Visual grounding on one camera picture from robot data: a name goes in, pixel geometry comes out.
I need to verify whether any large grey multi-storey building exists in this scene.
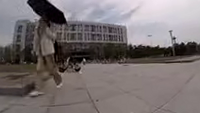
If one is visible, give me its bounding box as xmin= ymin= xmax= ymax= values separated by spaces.
xmin=11 ymin=13 xmax=130 ymax=67

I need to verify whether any grey paved plaza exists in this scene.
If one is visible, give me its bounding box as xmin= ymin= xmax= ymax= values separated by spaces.
xmin=0 ymin=54 xmax=200 ymax=113

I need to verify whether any person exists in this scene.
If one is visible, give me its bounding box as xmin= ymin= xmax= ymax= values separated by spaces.
xmin=21 ymin=0 xmax=73 ymax=98

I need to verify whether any low raised stone platform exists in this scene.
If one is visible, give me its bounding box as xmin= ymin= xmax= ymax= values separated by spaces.
xmin=119 ymin=53 xmax=200 ymax=67

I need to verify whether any pale pole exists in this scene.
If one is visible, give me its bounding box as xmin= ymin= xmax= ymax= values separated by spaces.
xmin=168 ymin=29 xmax=179 ymax=58

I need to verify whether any row of trees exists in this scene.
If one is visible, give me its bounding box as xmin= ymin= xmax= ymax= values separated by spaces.
xmin=126 ymin=38 xmax=200 ymax=61

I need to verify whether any raised bed with kerb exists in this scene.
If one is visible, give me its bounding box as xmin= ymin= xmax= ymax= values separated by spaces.
xmin=0 ymin=61 xmax=39 ymax=99

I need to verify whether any cluster of trees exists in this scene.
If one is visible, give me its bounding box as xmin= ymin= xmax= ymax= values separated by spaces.
xmin=0 ymin=42 xmax=22 ymax=66

